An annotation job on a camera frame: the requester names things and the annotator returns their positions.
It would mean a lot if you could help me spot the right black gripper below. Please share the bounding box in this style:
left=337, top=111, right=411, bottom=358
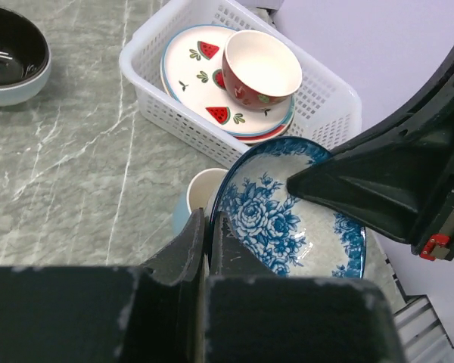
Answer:
left=288, top=113, right=454, bottom=261

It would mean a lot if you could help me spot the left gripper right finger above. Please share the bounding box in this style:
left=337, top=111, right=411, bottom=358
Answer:
left=205, top=213, right=406, bottom=362

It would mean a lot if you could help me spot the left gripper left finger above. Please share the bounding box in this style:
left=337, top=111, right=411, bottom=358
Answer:
left=0, top=209, right=205, bottom=362

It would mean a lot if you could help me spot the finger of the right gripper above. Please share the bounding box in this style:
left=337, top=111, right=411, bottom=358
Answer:
left=331, top=46, right=454, bottom=155

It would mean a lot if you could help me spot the white top bowl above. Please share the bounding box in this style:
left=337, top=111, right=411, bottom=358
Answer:
left=222, top=30, right=303, bottom=110

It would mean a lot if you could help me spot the white watermelon pattern plate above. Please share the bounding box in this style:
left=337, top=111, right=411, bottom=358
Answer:
left=160, top=25, right=294, bottom=137

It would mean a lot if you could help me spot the dark striped bottom bowl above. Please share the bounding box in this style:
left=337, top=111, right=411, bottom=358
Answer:
left=0, top=7, right=50, bottom=88

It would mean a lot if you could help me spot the red rimmed bottom plate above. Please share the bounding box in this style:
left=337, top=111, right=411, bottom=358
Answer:
left=235, top=117, right=294, bottom=144

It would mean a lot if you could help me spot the white light blue bowl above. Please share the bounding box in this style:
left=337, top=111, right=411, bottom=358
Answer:
left=0, top=59, right=52, bottom=107

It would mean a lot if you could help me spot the light blue mug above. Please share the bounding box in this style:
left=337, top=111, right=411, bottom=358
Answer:
left=173, top=168, right=228, bottom=237

